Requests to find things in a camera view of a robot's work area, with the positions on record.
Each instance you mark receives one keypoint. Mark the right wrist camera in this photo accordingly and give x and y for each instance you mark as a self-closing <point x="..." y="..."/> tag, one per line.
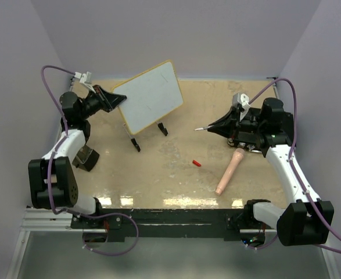
<point x="240" y="101"/>

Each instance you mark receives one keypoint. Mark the black base bar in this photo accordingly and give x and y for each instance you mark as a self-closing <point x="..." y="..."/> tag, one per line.
<point x="226" y="224"/>

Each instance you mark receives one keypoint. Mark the pink toy microphone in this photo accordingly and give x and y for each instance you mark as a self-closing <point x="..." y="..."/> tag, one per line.
<point x="237" y="156"/>

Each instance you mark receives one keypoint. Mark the yellow framed whiteboard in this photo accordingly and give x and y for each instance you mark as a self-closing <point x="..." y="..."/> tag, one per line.
<point x="151" y="95"/>

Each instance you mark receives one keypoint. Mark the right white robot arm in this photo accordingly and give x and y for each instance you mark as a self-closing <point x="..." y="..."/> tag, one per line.
<point x="305" y="220"/>

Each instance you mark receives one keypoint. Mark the wire whiteboard stand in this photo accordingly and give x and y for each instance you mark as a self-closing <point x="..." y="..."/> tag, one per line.
<point x="133" y="140"/>

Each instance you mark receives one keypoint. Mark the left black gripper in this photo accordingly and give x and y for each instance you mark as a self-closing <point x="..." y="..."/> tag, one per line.
<point x="107" y="100"/>

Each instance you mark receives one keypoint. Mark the black hard case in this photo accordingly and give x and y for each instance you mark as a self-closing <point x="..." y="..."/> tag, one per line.
<point x="273" y="129"/>

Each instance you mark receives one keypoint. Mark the red marker cap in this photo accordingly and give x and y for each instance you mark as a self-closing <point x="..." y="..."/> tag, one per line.
<point x="196" y="163"/>

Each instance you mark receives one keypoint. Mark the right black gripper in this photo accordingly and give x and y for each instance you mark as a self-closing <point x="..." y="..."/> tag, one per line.
<point x="230" y="125"/>

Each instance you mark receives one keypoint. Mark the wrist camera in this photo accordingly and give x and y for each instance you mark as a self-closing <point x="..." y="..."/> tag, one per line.
<point x="84" y="79"/>
<point x="240" y="101"/>

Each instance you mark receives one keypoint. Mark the red whiteboard marker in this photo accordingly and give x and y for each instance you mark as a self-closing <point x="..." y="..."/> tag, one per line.
<point x="201" y="128"/>

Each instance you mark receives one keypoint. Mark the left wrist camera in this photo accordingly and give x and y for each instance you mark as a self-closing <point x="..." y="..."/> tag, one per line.
<point x="84" y="79"/>

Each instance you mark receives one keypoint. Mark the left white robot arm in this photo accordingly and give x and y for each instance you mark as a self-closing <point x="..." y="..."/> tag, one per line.
<point x="52" y="182"/>

